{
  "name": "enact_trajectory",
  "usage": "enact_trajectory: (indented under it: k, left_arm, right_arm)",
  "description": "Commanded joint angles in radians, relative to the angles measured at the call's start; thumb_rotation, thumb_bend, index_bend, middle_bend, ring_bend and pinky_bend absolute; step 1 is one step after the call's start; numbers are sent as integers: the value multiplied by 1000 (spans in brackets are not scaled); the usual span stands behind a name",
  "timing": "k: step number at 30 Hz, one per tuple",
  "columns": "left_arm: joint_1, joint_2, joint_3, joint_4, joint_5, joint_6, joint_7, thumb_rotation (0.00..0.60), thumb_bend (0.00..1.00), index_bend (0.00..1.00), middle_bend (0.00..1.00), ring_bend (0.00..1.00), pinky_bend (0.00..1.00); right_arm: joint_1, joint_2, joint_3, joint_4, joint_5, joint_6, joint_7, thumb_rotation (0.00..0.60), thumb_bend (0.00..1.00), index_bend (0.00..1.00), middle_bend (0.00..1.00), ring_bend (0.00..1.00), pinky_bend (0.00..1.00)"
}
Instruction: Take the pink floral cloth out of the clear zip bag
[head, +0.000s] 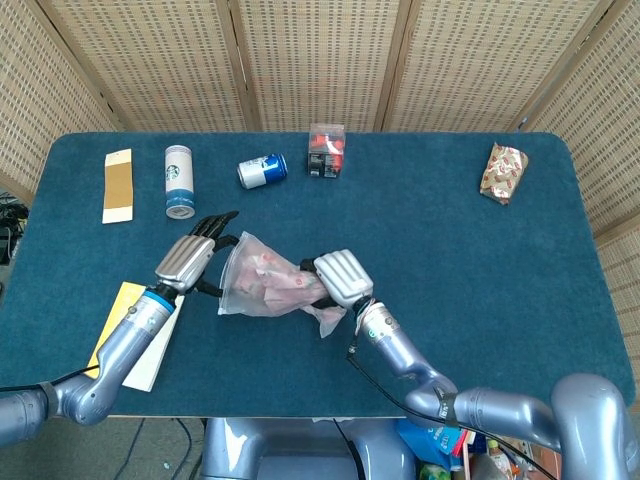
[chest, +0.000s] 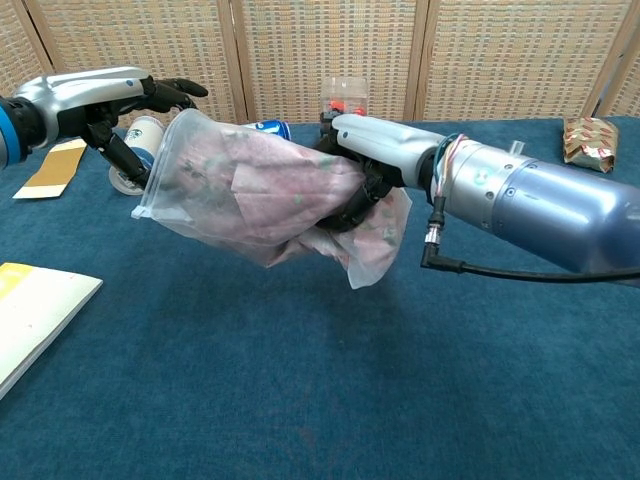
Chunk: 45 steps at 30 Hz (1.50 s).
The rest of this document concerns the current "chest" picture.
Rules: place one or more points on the clear plastic box with parts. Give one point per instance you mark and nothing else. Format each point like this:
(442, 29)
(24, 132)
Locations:
(345, 92)

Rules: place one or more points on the white paper coffee cup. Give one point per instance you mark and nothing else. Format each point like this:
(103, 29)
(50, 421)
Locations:
(144, 134)

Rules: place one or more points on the woven wooden folding screen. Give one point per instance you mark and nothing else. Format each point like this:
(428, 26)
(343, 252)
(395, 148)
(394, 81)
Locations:
(325, 40)

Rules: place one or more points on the tan cardboard piece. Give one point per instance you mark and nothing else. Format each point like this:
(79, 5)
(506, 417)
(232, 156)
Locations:
(50, 172)

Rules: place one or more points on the transparent plastic zip bag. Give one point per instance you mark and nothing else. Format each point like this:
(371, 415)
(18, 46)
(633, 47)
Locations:
(190, 200)

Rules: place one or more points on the blue silver soda can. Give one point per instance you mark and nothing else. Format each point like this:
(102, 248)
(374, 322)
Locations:
(272, 127)

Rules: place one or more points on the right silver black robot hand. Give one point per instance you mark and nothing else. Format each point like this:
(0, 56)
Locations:
(385, 142)

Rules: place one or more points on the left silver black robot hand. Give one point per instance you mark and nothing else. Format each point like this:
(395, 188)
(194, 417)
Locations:
(80, 92)

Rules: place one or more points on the blue tablecloth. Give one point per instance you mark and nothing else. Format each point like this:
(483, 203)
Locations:
(225, 375)

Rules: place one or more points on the white yellow booklet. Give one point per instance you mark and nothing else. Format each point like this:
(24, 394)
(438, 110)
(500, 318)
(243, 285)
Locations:
(35, 305)

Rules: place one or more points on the gold red wrapped package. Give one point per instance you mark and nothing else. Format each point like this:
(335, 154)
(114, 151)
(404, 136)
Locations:
(590, 142)

